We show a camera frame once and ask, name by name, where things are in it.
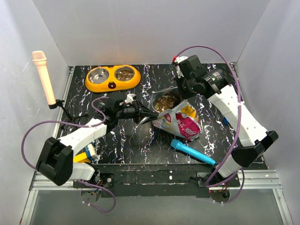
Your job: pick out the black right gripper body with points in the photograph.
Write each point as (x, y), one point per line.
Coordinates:
(185, 88)

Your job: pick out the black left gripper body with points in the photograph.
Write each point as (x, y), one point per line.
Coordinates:
(133, 111)

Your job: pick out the pet food bag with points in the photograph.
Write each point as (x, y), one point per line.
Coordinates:
(175, 114)

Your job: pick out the metal food scoop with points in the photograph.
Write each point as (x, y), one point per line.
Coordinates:
(147, 119)

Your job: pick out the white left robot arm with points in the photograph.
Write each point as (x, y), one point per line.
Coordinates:
(56, 161)

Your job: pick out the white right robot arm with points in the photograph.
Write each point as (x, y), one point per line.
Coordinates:
(216, 87)

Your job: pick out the orange double pet bowl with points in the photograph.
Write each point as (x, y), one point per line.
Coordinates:
(115, 78)

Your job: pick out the blue toy microphone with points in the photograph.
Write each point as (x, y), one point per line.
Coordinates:
(176, 144)

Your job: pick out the blue white toy block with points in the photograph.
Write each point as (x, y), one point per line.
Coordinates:
(225, 121)

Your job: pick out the blue white toy brick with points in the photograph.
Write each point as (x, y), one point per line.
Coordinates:
(90, 152)

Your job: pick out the yellow toy brick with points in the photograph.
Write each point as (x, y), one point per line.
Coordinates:
(81, 158)

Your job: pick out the black microphone stand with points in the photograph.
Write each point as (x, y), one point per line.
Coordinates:
(59, 103)

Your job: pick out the pink toy microphone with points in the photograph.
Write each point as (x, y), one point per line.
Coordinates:
(40, 62)

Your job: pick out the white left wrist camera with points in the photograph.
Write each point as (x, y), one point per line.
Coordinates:
(130, 98)

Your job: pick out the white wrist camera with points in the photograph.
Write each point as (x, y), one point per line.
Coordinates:
(130, 98)
(176, 61)

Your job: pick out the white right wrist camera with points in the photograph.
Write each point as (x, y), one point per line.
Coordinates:
(176, 61)

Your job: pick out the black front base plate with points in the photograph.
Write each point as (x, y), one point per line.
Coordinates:
(152, 179)

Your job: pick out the aluminium front rail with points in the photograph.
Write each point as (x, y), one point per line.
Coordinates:
(43, 199)

